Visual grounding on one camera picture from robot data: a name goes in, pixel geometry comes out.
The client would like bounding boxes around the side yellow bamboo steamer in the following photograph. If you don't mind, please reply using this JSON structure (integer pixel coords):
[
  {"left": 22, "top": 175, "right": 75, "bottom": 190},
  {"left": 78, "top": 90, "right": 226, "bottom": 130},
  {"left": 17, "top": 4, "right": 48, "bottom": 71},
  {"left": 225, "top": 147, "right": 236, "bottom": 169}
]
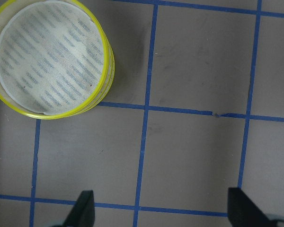
[{"left": 0, "top": 0, "right": 104, "bottom": 120}]

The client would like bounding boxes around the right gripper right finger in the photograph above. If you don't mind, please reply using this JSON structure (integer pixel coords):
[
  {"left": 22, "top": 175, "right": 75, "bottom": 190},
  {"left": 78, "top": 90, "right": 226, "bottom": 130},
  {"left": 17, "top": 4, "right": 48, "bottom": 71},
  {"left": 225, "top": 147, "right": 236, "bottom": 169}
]
[{"left": 227, "top": 188, "right": 275, "bottom": 227}]

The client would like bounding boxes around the centre yellow bamboo steamer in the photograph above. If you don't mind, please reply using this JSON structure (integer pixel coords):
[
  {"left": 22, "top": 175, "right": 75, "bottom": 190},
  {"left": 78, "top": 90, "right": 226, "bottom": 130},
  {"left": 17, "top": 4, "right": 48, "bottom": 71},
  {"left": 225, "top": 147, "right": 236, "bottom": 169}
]
[{"left": 79, "top": 30, "right": 115, "bottom": 114}]

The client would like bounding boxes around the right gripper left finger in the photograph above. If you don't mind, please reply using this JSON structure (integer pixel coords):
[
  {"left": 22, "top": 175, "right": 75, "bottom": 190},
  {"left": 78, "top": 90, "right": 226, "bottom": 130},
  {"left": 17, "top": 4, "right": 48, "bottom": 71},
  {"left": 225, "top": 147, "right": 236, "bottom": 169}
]
[{"left": 63, "top": 190, "right": 95, "bottom": 227}]

